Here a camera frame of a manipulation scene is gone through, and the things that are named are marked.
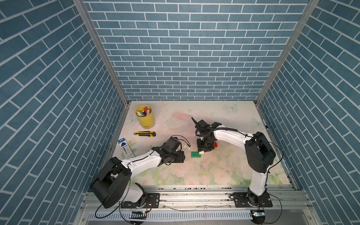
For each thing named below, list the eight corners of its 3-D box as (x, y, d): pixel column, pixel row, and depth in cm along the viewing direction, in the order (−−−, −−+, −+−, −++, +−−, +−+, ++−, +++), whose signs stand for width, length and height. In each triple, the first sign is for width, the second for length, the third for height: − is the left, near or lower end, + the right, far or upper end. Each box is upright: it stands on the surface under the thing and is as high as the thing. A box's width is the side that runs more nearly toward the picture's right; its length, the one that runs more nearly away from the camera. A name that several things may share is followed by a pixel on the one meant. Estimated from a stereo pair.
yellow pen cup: (139, 129, 106) (133, 116, 94) (142, 117, 113) (137, 105, 101) (154, 129, 106) (150, 116, 94) (156, 117, 113) (153, 105, 102)
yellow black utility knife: (134, 136, 102) (133, 134, 100) (135, 133, 104) (134, 131, 102) (155, 136, 102) (155, 134, 100) (156, 133, 104) (155, 131, 102)
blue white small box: (128, 160, 90) (127, 159, 88) (118, 141, 99) (117, 140, 97) (135, 156, 92) (134, 155, 90) (125, 138, 101) (124, 136, 99)
